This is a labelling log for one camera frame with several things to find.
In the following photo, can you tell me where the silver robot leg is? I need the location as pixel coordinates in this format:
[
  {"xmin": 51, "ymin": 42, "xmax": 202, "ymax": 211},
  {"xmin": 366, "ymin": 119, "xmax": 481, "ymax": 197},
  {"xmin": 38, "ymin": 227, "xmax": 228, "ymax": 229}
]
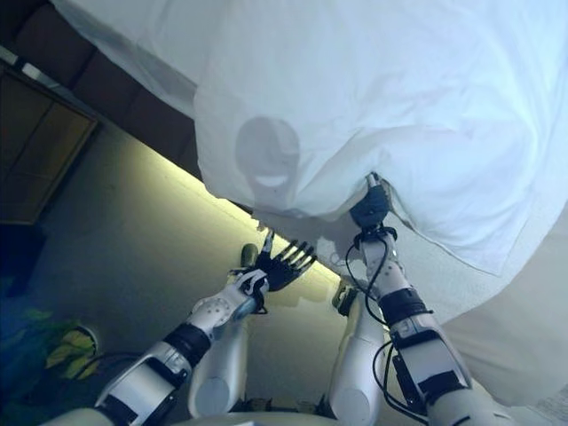
[
  {"xmin": 327, "ymin": 277, "xmax": 391, "ymax": 422},
  {"xmin": 188, "ymin": 242, "xmax": 267, "ymax": 418}
]

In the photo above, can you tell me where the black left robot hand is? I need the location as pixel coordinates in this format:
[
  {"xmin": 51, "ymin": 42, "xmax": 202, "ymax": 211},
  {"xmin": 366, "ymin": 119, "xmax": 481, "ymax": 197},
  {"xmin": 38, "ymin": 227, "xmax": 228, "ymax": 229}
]
[{"xmin": 250, "ymin": 230, "xmax": 317, "ymax": 294}]

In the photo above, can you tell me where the white fitted bed sheet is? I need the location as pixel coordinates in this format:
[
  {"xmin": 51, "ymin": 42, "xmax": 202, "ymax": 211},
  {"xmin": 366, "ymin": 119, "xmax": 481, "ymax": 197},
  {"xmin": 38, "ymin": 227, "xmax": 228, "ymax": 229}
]
[{"xmin": 48, "ymin": 0, "xmax": 201, "ymax": 121}]

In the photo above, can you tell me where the under-bed light strip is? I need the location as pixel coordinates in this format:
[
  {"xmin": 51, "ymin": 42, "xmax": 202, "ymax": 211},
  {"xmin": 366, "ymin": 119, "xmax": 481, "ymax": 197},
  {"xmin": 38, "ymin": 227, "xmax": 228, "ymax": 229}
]
[{"xmin": 146, "ymin": 146, "xmax": 356, "ymax": 285}]

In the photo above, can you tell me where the silver left robot leg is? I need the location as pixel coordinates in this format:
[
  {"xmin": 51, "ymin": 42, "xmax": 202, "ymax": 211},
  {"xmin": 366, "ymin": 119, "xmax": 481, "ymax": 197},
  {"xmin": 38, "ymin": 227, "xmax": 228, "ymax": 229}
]
[{"xmin": 188, "ymin": 242, "xmax": 267, "ymax": 418}]

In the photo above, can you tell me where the brown upholstered bed frame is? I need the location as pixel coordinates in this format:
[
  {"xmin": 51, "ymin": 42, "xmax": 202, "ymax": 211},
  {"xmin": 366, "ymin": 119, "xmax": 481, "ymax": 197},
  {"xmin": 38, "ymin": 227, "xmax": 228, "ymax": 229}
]
[{"xmin": 0, "ymin": 0, "xmax": 254, "ymax": 218}]

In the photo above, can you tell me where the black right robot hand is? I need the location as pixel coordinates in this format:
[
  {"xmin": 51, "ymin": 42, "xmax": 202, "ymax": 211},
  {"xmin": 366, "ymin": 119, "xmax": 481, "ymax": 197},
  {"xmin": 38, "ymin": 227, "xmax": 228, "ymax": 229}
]
[{"xmin": 350, "ymin": 173, "xmax": 391, "ymax": 230}]

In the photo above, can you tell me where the silver right robot leg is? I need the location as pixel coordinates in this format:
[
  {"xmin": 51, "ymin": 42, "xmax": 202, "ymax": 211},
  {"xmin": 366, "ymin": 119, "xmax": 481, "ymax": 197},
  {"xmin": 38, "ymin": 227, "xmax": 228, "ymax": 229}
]
[{"xmin": 327, "ymin": 277, "xmax": 391, "ymax": 422}]

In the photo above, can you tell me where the white duvet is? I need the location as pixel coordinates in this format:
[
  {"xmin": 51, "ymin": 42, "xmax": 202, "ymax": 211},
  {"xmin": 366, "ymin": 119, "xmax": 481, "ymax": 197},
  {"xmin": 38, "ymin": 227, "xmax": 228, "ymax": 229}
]
[{"xmin": 193, "ymin": 0, "xmax": 568, "ymax": 280}]

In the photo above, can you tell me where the large wooden nightstand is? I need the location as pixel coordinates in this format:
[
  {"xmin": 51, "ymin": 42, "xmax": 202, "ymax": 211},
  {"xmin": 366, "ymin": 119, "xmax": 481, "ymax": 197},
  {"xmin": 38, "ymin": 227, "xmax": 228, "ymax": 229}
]
[{"xmin": 0, "ymin": 43, "xmax": 101, "ymax": 225}]

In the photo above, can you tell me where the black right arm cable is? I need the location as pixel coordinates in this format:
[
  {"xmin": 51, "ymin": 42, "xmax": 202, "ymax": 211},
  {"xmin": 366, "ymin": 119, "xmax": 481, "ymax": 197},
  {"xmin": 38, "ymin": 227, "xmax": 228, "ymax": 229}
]
[{"xmin": 345, "ymin": 230, "xmax": 427, "ymax": 409}]

